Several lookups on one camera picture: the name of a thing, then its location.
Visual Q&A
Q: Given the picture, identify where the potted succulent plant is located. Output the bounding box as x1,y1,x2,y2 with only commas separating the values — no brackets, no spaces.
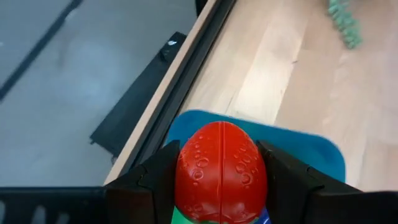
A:
327,0,364,50

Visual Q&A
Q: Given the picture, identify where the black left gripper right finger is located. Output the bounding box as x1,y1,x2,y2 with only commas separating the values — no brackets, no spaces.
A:
256,140,364,224

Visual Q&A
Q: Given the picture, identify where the large red toy strawberry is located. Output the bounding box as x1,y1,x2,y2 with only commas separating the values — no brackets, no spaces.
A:
170,120,269,224

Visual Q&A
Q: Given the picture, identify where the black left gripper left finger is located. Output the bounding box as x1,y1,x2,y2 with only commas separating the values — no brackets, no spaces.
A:
104,139,182,224

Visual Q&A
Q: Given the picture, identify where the blue plastic tub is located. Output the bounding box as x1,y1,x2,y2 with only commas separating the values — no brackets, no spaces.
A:
164,109,346,224

